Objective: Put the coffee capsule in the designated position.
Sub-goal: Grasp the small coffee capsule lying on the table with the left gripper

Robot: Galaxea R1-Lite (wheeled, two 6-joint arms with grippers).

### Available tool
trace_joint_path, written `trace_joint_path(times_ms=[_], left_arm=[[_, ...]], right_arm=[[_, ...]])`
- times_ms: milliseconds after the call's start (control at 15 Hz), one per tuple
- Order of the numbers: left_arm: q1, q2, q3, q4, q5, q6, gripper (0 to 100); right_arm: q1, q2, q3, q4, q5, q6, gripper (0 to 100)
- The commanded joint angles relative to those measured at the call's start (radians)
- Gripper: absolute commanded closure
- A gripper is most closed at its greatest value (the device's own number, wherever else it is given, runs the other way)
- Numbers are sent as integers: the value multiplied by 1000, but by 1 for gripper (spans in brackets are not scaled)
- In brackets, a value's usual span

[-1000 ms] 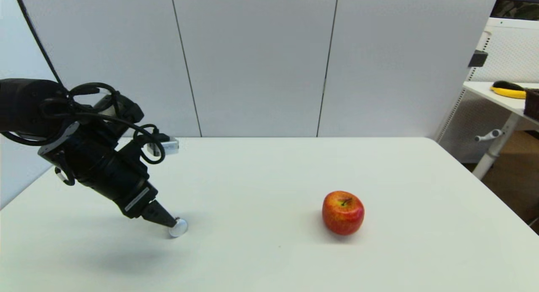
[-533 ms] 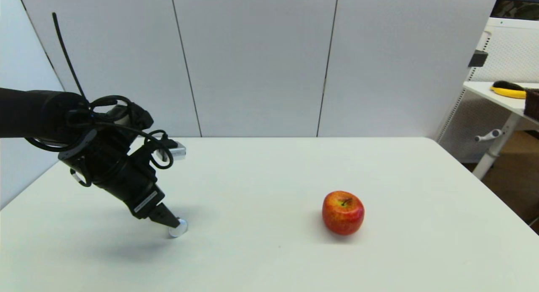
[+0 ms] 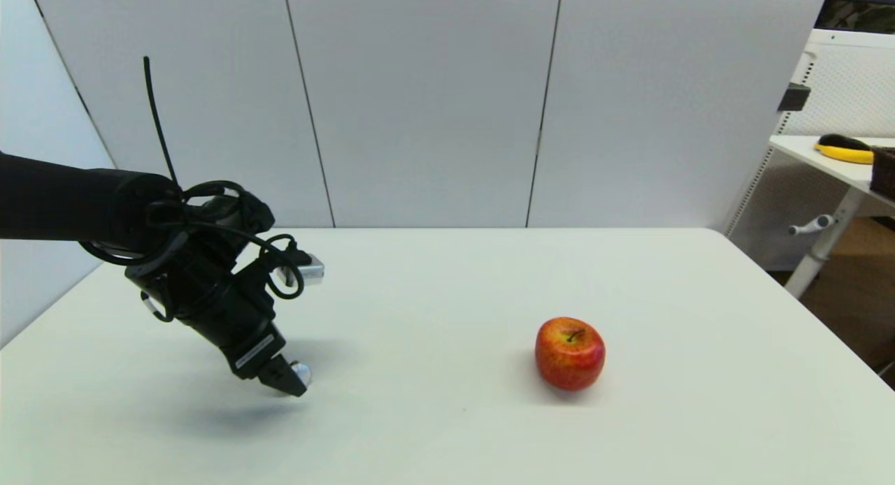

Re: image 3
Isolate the yellow banana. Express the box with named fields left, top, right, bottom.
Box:
left=813, top=143, right=875, bottom=165

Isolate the black box on panel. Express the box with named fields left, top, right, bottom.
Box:
left=778, top=83, right=812, bottom=113

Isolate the white table crank handle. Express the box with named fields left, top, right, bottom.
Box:
left=789, top=215, right=836, bottom=236

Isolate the black object beside banana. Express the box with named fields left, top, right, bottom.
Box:
left=818, top=133, right=871, bottom=152

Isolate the red apple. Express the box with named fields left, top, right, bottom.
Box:
left=535, top=317, right=607, bottom=392

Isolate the white perforated panel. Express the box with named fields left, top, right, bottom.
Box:
left=724, top=28, right=895, bottom=273

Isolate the white side table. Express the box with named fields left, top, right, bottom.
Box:
left=769, top=134, right=895, bottom=301

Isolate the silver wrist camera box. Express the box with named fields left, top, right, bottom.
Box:
left=274, top=253, right=326, bottom=287

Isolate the dark woven basket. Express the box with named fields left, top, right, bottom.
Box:
left=869, top=147, right=895, bottom=201

